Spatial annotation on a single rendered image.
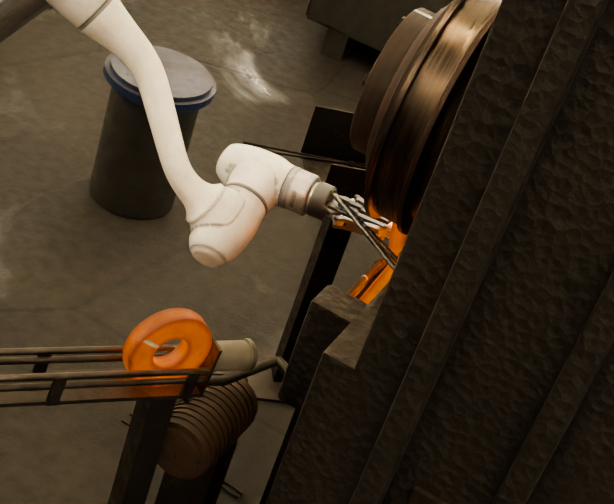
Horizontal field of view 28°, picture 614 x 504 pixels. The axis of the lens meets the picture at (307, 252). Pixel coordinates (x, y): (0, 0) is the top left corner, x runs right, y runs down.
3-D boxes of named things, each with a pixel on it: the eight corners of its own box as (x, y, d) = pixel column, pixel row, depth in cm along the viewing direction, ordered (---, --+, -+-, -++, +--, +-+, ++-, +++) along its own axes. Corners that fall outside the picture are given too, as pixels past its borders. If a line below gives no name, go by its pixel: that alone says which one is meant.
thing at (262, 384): (312, 344, 343) (395, 120, 303) (325, 410, 322) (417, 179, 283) (240, 334, 337) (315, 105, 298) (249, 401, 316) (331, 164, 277)
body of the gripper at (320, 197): (316, 205, 263) (356, 222, 261) (301, 220, 256) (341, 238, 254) (325, 174, 259) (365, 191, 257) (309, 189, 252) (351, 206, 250)
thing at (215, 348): (202, 397, 220) (222, 350, 214) (199, 397, 219) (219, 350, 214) (185, 369, 224) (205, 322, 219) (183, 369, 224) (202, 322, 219)
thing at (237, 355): (250, 378, 224) (262, 353, 221) (206, 380, 218) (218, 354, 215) (236, 356, 228) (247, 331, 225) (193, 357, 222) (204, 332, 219)
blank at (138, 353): (168, 399, 219) (160, 386, 221) (230, 337, 217) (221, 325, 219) (110, 371, 207) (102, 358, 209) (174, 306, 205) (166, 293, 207)
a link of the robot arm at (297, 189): (274, 213, 257) (300, 224, 256) (284, 175, 253) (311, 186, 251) (292, 197, 265) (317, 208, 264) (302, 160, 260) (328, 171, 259)
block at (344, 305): (341, 405, 237) (380, 308, 223) (323, 427, 230) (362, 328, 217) (293, 378, 239) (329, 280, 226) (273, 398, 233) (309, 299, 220)
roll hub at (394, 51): (415, 131, 244) (464, 1, 229) (356, 182, 222) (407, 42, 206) (390, 118, 246) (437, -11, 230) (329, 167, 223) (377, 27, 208)
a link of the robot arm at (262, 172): (298, 185, 266) (270, 229, 259) (234, 157, 269) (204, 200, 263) (300, 152, 257) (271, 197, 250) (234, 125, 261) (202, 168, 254)
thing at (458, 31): (461, 177, 255) (549, -35, 229) (368, 273, 217) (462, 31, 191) (433, 163, 256) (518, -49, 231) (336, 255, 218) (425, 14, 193)
